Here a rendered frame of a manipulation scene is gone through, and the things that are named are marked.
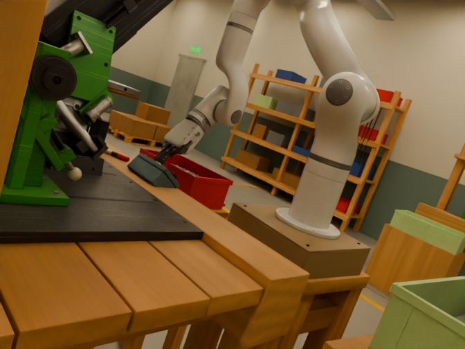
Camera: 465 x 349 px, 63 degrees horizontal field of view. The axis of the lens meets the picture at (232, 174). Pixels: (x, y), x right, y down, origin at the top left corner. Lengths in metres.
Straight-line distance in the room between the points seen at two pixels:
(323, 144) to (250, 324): 0.50
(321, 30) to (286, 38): 7.18
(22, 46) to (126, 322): 0.35
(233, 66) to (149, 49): 10.31
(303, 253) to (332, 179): 0.24
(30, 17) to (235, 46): 0.93
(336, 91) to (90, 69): 0.62
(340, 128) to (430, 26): 5.95
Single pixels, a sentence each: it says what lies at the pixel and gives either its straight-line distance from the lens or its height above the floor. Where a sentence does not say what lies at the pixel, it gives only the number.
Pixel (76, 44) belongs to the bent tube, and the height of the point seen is 1.19.
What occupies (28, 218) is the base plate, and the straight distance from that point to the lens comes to 0.69.
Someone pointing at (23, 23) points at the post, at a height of 1.18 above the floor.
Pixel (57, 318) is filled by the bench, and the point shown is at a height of 0.88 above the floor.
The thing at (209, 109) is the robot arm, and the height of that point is 1.15.
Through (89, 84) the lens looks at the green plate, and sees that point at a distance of 1.06.
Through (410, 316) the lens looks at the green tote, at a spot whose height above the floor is 0.92.
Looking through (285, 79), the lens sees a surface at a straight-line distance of 7.15.
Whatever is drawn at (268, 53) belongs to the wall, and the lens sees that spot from 8.46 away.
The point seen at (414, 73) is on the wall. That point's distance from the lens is 6.67.
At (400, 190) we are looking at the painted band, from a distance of 6.32.
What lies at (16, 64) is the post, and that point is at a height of 1.14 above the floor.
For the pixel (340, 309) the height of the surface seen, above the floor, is 0.74.
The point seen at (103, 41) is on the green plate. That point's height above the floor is 1.23.
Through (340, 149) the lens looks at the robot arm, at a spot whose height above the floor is 1.16.
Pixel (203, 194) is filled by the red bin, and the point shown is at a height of 0.86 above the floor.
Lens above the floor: 1.16
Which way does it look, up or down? 9 degrees down
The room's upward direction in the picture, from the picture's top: 19 degrees clockwise
